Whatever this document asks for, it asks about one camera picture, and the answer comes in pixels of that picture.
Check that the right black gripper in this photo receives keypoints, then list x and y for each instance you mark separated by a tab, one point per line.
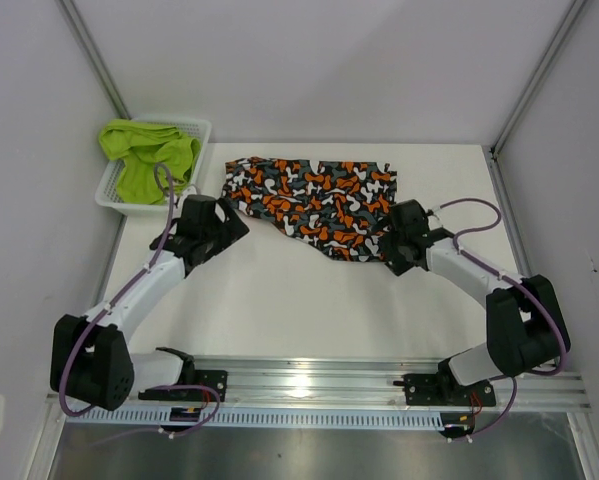
396	262

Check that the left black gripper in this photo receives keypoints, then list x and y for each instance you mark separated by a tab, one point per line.
231	230

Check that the orange camouflage shorts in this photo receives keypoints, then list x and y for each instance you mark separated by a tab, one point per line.
336	207

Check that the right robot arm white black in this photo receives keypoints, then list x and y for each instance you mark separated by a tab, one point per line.
525	328

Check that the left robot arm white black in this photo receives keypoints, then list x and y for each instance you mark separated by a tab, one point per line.
91	361

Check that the green shorts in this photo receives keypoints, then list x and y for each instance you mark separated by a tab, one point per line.
152	156

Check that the white plastic basket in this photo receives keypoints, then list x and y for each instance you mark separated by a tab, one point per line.
106	196

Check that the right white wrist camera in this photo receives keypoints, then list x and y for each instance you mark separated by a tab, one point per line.
434	212

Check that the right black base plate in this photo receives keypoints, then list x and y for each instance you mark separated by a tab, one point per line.
441	390

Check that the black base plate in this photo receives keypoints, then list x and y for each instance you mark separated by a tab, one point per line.
441	390
216	380

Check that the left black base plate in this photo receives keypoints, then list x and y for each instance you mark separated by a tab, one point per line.
216	380

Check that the aluminium mounting rail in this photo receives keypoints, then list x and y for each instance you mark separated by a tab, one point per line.
313	383

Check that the slotted cable duct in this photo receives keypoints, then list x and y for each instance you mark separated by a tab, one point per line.
268	417

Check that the left aluminium frame post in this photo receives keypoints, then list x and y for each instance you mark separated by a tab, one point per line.
95	59

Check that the aluminium frame post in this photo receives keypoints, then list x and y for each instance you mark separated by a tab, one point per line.
95	59
547	60

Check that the right aluminium frame post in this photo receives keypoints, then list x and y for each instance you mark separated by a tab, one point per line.
547	60

